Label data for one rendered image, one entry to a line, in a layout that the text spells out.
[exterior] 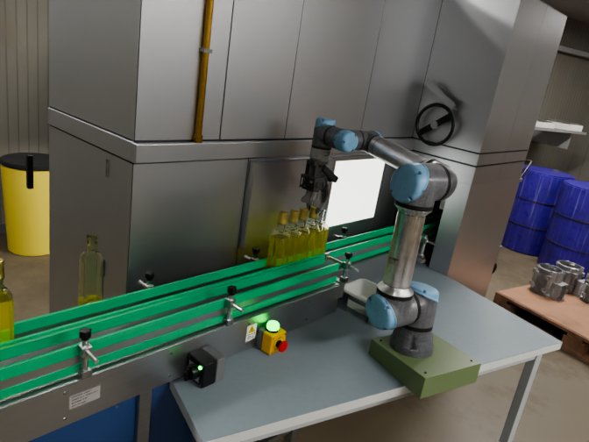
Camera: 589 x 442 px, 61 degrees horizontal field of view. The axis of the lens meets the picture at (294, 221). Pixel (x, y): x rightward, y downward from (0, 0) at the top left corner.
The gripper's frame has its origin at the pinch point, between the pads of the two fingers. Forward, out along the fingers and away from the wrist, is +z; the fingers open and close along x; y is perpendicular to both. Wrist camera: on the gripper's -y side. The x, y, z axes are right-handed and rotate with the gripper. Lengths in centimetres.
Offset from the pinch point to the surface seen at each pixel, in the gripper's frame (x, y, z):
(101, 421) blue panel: 11, 93, 45
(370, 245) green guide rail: 5.2, -40.3, 21.4
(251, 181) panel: -13.2, 23.0, -9.6
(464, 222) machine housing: 25, -96, 11
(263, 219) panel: -12.6, 14.7, 6.5
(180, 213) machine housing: -17, 51, 0
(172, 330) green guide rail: 11, 72, 24
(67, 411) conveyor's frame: 12, 103, 36
